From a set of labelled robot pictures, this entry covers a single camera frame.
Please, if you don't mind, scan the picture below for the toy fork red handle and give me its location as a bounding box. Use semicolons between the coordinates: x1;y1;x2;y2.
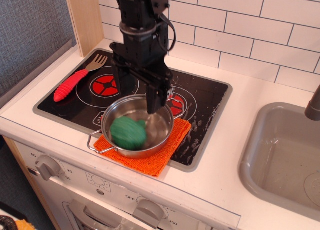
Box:
53;54;108;103

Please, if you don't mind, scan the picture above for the black toy stovetop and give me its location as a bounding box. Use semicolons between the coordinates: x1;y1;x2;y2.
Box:
33;49;232;172

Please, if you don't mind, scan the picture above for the grey oven door handle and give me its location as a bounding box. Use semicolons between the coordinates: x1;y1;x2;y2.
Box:
69;200;122;230

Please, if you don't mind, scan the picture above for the orange object bottom corner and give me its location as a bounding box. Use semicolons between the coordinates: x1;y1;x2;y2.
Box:
15;219;36;230

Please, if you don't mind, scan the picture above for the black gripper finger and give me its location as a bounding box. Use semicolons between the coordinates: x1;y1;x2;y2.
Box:
146;84;168;114
113;65;136;95

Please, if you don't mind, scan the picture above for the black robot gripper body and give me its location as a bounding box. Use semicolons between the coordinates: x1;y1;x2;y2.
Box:
110;32;173;90

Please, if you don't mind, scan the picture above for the grey faucet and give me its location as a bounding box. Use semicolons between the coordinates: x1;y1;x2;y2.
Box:
304;85;320;121

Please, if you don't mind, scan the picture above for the green toy broccoli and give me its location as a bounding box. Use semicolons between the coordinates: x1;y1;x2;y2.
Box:
110;116;147;151

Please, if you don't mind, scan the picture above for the orange knitted cloth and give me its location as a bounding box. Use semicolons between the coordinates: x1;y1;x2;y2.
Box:
102;118;192;177

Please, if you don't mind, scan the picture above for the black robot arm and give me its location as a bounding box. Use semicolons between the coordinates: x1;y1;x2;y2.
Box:
110;0;175;114

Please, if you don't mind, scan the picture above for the grey plastic sink basin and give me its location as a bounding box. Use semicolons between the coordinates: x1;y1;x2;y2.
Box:
239;102;320;221

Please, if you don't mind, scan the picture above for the grey timer knob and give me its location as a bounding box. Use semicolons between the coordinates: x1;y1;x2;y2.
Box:
35;155;61;181

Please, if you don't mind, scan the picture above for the grey oven temperature knob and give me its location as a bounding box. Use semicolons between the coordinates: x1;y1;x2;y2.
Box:
132;199;165;229

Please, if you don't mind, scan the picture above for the stainless steel pot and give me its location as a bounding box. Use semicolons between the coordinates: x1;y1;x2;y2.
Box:
87;94;185;159

